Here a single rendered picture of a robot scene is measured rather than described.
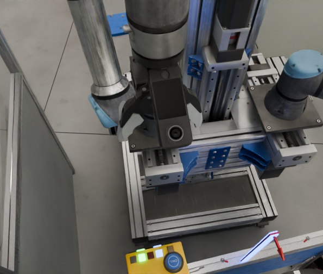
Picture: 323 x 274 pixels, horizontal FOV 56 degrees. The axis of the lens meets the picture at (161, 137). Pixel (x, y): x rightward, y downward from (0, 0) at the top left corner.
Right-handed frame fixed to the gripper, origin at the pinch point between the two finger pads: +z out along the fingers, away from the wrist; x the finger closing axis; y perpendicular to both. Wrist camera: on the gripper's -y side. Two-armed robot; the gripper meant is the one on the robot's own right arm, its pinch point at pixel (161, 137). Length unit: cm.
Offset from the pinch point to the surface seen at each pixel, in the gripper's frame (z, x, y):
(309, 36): 105, -144, 128
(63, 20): 148, 43, 250
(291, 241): 62, -44, -14
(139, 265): 40.7, 9.0, -13.4
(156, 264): 40.7, 4.5, -14.2
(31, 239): 63, 45, 8
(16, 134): 48, 45, 43
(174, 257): 39.7, -0.6, -13.7
